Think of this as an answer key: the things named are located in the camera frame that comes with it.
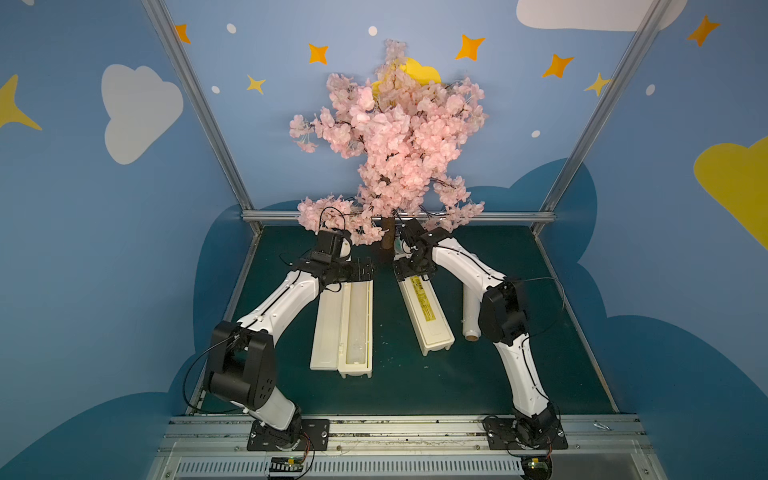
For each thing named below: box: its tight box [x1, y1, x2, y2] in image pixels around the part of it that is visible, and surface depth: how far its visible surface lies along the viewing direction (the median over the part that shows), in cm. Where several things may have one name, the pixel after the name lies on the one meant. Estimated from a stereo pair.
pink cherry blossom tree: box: [289, 40, 487, 249], surface depth 77 cm
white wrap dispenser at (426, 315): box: [398, 276, 455, 356], surface depth 90 cm
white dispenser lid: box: [310, 282, 343, 371], surface depth 86 cm
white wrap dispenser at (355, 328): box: [338, 280, 373, 379], surface depth 86 cm
